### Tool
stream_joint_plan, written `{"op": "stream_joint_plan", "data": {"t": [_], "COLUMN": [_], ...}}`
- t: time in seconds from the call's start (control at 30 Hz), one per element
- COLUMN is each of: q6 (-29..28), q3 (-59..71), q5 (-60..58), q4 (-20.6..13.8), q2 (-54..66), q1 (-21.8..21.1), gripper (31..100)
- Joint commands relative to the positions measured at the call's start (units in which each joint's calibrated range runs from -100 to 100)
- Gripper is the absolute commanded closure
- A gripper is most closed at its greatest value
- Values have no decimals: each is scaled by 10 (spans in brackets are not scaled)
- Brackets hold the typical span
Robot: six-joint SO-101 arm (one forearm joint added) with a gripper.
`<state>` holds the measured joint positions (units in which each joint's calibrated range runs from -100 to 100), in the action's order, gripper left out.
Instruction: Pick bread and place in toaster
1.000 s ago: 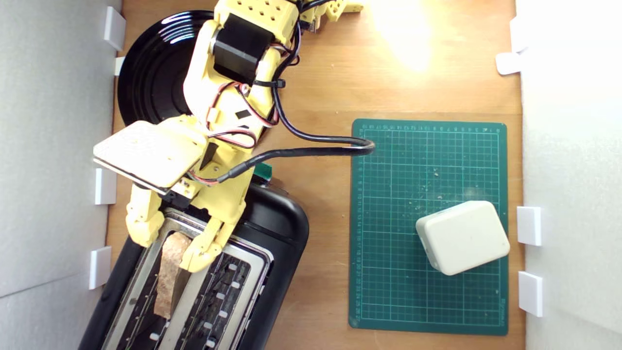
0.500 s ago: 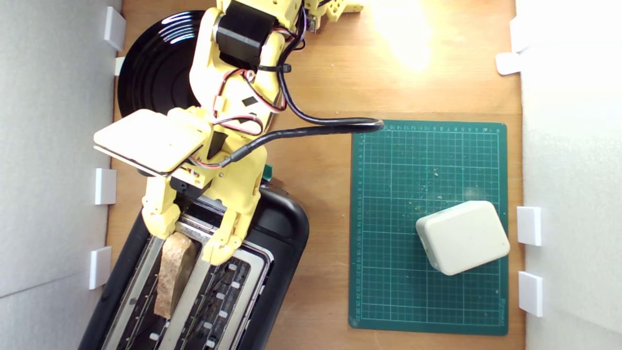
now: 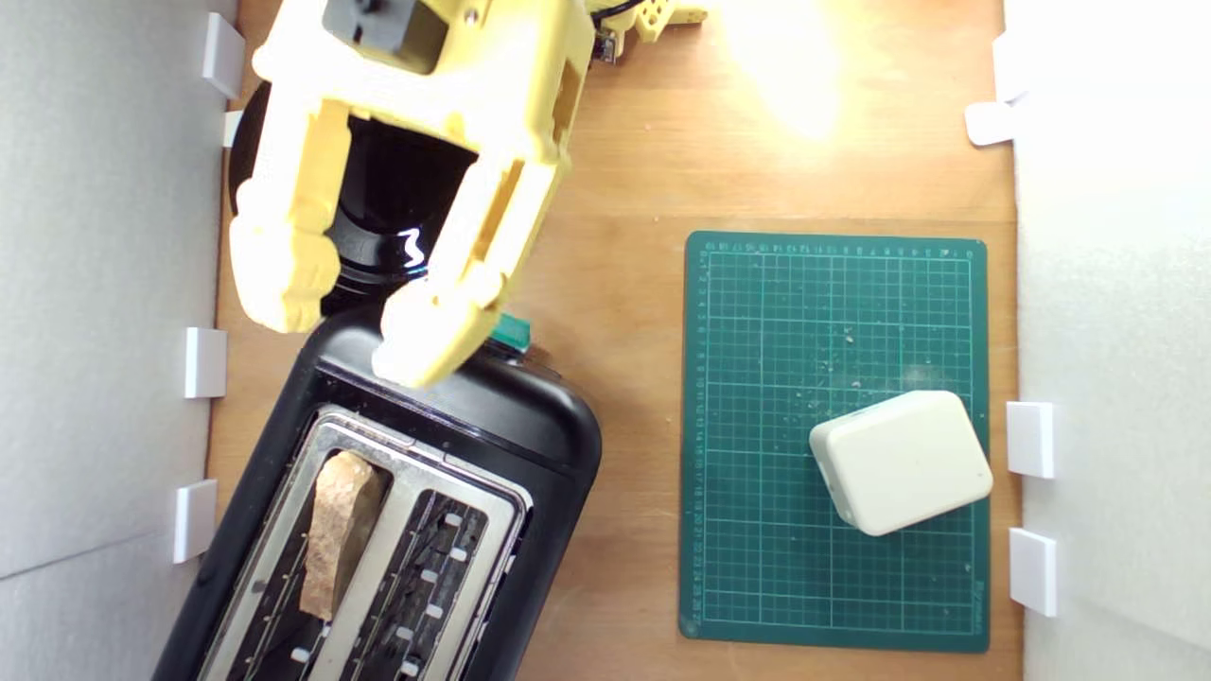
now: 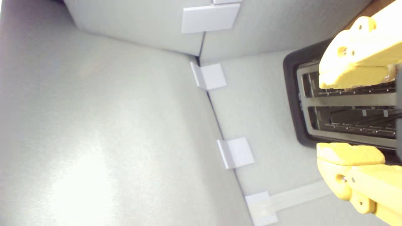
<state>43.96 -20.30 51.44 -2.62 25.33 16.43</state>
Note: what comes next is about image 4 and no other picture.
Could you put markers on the black two-slot toaster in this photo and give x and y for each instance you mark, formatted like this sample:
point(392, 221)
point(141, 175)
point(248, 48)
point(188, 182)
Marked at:
point(292, 119)

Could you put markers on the white tape strip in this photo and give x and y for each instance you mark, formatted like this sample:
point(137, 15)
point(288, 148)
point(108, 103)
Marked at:
point(298, 194)

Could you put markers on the white wall clip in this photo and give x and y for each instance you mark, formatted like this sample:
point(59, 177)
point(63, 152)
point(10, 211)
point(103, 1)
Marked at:
point(210, 17)
point(260, 208)
point(212, 77)
point(238, 153)

